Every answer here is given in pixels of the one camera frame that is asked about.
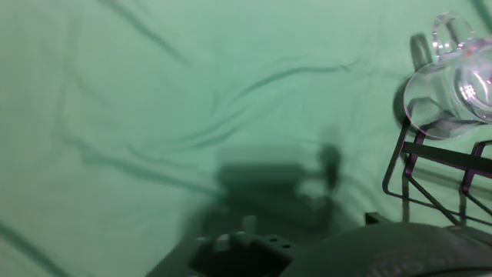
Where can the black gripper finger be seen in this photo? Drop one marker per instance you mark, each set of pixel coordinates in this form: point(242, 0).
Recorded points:
point(246, 255)

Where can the clear glass cup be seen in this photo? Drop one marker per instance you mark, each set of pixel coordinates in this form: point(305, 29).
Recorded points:
point(453, 92)

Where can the green cloth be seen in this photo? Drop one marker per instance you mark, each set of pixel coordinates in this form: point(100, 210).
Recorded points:
point(153, 96)

